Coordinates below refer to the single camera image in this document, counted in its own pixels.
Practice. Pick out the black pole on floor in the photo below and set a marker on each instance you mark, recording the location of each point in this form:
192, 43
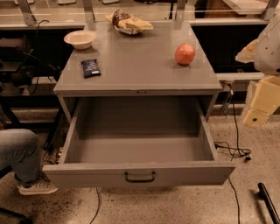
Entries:
264, 195

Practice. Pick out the dark machinery at left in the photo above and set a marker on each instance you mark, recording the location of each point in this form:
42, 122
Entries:
22, 64

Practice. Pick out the person's leg in jeans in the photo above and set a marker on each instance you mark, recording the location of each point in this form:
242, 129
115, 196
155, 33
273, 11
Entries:
20, 149

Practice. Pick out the white bowl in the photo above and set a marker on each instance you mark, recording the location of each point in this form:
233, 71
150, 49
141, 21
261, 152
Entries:
80, 40

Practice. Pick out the open grey top drawer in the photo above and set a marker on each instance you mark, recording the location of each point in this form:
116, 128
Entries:
109, 136

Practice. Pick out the red apple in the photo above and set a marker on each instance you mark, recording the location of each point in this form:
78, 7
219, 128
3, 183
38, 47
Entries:
184, 54

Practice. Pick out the white sneaker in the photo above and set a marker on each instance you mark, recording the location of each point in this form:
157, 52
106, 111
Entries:
42, 187

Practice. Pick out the crumpled chip bag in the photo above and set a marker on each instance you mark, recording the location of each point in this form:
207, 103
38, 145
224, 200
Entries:
127, 23

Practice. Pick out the black drawer handle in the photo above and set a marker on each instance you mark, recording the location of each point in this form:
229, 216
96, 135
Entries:
139, 178

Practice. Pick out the black chair base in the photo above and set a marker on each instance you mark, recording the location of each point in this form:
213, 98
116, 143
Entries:
22, 219

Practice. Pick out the grey cabinet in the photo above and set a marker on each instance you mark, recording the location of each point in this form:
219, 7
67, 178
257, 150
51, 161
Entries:
143, 64

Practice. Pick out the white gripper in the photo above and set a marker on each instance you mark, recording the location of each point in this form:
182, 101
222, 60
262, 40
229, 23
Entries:
269, 50

